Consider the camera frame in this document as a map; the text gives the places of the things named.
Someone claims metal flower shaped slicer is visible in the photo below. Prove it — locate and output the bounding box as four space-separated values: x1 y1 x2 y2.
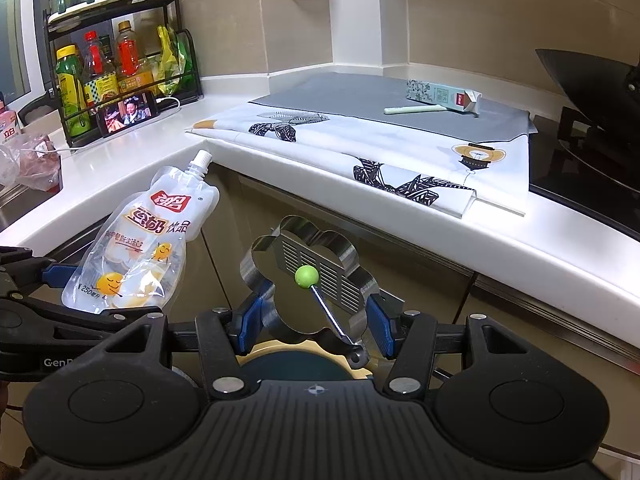
240 214 380 370

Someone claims clear drink pouch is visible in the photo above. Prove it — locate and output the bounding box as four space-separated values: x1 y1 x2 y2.
62 150 219 314

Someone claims white green toothbrush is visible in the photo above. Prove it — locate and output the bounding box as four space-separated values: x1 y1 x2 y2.
383 104 448 115

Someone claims white blue toothpaste box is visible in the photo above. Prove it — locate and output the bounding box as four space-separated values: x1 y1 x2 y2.
406 79 482 116

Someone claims blue bin with beige rim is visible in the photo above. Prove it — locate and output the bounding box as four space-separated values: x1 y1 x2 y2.
236 340 372 382

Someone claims white patterned tea towel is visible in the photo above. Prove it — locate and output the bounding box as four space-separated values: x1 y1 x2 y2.
190 103 529 218

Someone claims pink plastic bag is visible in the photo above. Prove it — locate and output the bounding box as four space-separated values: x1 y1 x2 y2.
1 134 61 192

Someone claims green drink bottle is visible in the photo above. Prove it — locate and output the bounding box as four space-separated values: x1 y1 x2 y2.
55 44 91 139

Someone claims grey drying mat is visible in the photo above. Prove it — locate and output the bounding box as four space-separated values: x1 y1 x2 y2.
254 73 537 143

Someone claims smartphone showing video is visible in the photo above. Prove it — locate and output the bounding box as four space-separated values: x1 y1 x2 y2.
96 91 158 138

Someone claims black stove top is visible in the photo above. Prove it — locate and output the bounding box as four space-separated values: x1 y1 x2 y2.
529 108 639 240

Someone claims yellow green snack bag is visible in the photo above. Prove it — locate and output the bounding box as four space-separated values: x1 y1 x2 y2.
155 25 193 96

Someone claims orange oil bottle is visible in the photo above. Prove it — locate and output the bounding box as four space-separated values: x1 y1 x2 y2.
116 20 153 92

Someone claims red cap sauce bottle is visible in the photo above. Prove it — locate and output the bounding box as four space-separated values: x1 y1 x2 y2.
84 30 119 106

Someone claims black wok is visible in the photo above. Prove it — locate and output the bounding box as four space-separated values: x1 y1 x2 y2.
536 49 639 192

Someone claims black spice rack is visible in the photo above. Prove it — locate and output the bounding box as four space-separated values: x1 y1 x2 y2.
43 0 204 150

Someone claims white charging cable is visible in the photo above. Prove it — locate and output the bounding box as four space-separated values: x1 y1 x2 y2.
49 96 184 156

